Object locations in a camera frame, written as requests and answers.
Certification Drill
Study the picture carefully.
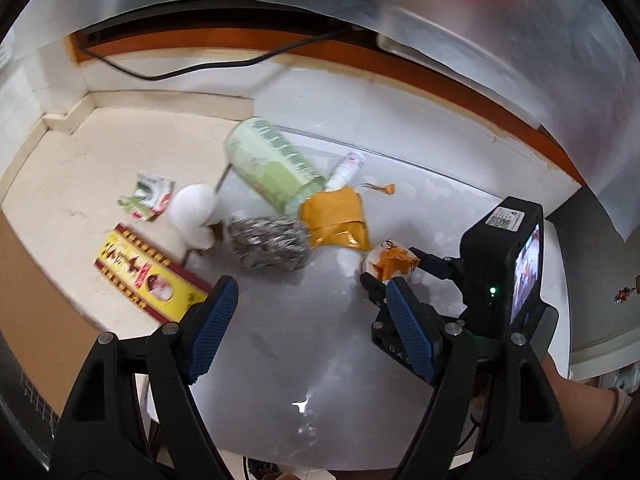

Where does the orange white wrapper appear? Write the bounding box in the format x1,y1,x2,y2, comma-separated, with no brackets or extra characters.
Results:
361,240,420,284

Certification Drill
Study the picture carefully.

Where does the yellow red flat box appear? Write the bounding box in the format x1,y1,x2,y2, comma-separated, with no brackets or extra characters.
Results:
94,223,213,323

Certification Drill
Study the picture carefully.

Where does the silver reflective foil sheet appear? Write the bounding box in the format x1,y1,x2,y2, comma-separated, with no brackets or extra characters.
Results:
1,0,639,237

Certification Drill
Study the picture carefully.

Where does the small green white sachet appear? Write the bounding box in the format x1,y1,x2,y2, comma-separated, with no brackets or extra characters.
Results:
117,171,175,221

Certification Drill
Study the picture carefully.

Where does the orange padded envelope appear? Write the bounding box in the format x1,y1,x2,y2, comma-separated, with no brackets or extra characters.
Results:
299,186,371,252

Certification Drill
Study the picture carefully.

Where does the black camera with screen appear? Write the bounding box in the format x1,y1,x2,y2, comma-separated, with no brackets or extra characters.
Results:
459,195,559,356

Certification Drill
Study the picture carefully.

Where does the white crumpled tissue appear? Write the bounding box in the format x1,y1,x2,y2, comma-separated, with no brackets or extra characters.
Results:
166,183,219,250

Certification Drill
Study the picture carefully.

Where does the white small bottle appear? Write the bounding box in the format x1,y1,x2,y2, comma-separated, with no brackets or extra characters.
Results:
324,152,366,192

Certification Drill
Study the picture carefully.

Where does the metal dish rack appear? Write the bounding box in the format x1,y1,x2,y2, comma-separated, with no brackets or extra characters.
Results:
0,337,60,470

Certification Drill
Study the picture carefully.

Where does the green cylindrical canister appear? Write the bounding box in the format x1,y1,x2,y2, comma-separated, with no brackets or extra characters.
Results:
224,117,326,214

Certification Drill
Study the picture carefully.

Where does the brown cardboard sheet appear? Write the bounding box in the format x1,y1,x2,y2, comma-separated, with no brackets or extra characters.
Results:
1,218,99,414

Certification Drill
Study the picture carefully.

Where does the black power cable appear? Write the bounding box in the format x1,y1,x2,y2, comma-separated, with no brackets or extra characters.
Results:
79,29,342,83

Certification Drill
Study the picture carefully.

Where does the person right forearm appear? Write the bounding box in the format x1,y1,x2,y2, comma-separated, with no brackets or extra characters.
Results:
542,354,632,456

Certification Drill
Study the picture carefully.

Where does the silver foil wrapper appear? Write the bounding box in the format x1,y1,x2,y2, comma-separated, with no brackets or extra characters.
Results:
227,217,311,271

